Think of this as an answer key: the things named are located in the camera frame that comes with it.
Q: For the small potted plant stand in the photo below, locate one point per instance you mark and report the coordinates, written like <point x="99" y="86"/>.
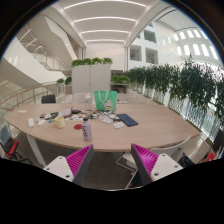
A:
<point x="64" y="84"/>

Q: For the clear shaker bottle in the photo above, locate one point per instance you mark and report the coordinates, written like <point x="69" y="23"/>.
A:
<point x="87" y="101"/>

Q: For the flat round red coaster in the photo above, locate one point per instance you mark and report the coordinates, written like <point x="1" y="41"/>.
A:
<point x="77" y="127"/>

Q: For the green tote bag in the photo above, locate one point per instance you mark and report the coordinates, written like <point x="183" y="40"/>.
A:
<point x="105" y="100"/>

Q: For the row of green hedge plants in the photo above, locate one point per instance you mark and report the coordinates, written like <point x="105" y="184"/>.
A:
<point x="186" y="83"/>

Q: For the white cabinet topped with plants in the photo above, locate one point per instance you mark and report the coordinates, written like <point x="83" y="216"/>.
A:
<point x="90" y="78"/>

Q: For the dark blue keyboard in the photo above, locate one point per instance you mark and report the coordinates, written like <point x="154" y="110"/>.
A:
<point x="127" y="120"/>

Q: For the open printed booklet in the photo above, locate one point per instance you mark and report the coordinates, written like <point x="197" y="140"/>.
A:
<point x="65" y="112"/>

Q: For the pale yellow mug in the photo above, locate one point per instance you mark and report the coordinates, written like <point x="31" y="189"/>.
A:
<point x="60" y="122"/>

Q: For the red and black chair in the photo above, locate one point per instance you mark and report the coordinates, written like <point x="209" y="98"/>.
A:
<point x="8" y="143"/>

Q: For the white power strip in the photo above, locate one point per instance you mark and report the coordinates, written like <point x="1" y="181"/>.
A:
<point x="31" y="122"/>

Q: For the white chair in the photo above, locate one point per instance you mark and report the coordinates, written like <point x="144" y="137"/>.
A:
<point x="80" y="98"/>
<point x="173" y="145"/>

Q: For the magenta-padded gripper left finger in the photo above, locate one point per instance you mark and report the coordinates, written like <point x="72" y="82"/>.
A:
<point x="63" y="166"/>

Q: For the white plastic packet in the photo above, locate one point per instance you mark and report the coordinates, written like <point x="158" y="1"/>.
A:
<point x="119" y="125"/>

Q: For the lilac drink bottle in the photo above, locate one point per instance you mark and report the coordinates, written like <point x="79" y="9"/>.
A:
<point x="87" y="130"/>

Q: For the low shelf with plants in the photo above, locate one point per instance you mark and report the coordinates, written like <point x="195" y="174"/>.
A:
<point x="120" y="81"/>

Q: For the black office chair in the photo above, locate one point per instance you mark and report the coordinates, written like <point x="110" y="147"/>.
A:
<point x="48" y="99"/>

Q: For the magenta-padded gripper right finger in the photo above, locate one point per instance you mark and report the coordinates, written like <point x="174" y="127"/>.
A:
<point x="156" y="166"/>

